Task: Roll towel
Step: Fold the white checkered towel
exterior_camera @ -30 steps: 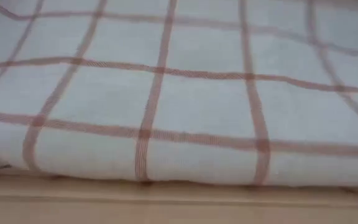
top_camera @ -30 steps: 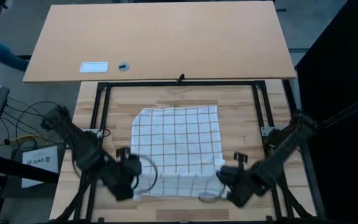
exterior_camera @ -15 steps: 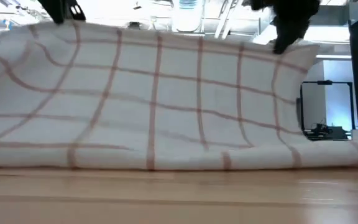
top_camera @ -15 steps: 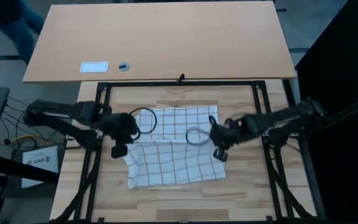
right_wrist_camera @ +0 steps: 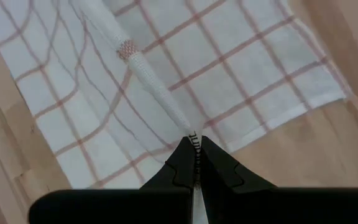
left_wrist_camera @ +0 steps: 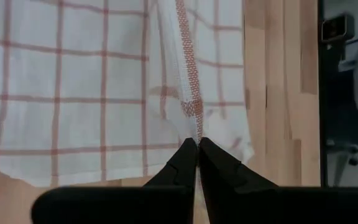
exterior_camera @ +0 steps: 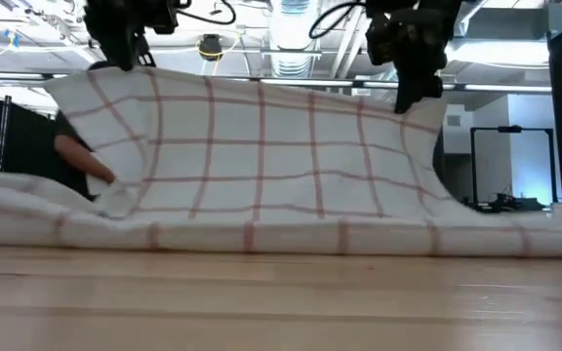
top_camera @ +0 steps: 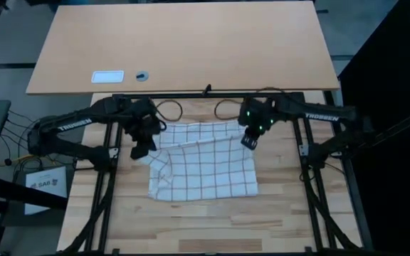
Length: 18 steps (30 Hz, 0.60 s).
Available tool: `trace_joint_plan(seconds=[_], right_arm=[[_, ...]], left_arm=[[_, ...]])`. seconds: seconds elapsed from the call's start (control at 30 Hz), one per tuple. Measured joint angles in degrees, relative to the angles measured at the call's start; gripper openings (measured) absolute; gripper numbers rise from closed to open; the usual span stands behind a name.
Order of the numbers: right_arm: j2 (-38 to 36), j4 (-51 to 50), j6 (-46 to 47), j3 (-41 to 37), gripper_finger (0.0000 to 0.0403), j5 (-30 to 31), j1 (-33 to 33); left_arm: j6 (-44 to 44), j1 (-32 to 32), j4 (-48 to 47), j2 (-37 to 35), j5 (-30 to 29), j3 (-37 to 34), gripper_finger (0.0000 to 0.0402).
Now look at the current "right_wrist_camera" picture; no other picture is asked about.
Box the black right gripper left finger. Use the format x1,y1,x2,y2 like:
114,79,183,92
28,136,198,224

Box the white towel with red checks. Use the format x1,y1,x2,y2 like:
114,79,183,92
0,0,353,224

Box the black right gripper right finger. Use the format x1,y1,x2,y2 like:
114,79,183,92
199,135,358,224

